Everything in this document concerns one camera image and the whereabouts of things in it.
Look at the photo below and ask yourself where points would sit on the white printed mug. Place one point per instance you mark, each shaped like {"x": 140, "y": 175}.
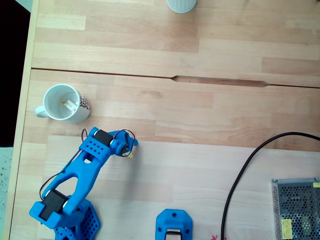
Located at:
{"x": 53, "y": 102}

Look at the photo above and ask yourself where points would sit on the pale wooden board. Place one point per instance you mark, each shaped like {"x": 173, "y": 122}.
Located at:
{"x": 187, "y": 175}

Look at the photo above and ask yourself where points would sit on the white ribbed cup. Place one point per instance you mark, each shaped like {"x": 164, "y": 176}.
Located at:
{"x": 181, "y": 5}

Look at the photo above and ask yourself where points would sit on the perforated metal power supply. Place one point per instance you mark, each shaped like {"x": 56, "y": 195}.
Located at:
{"x": 297, "y": 210}

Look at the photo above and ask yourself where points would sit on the blue post base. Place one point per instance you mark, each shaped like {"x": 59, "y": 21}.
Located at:
{"x": 162, "y": 222}

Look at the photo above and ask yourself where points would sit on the wooden post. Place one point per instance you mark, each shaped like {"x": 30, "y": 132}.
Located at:
{"x": 173, "y": 231}

